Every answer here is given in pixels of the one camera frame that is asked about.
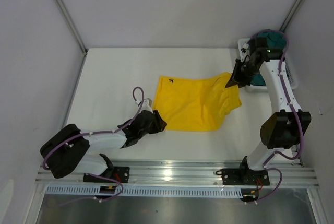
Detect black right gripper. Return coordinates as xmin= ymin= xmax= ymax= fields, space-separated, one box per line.
xmin=226 ymin=59 xmax=260 ymax=90

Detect yellow shorts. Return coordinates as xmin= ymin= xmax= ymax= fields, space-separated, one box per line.
xmin=153 ymin=73 xmax=242 ymax=132

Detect green shorts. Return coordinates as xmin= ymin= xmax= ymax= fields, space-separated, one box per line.
xmin=251 ymin=31 xmax=287 ymax=87

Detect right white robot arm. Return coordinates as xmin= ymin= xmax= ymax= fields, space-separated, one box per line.
xmin=226 ymin=48 xmax=311 ymax=184

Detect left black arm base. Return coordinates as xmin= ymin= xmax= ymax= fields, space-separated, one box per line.
xmin=83 ymin=167 xmax=130 ymax=183

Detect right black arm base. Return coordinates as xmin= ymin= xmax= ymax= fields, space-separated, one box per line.
xmin=215 ymin=168 xmax=270 ymax=186

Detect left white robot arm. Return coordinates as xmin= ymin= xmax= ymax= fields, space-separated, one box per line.
xmin=40 ymin=110 xmax=167 ymax=182

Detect white perforated plastic basket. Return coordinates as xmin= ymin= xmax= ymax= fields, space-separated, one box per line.
xmin=237 ymin=38 xmax=298 ymax=92

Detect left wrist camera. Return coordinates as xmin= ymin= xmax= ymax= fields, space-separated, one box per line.
xmin=135 ymin=98 xmax=153 ymax=113

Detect aluminium front rail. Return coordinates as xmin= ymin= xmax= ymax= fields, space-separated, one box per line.
xmin=35 ymin=159 xmax=320 ymax=190

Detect slotted white cable duct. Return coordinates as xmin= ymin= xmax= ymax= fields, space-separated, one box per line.
xmin=46 ymin=184 xmax=243 ymax=198

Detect right aluminium corner post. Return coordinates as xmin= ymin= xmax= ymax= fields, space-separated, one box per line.
xmin=277 ymin=0 xmax=320 ymax=34

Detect aluminium corner post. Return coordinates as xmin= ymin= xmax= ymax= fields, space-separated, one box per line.
xmin=277 ymin=0 xmax=320 ymax=34
xmin=54 ymin=0 xmax=88 ymax=56

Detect left aluminium corner post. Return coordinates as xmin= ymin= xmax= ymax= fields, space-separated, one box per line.
xmin=54 ymin=0 xmax=88 ymax=56

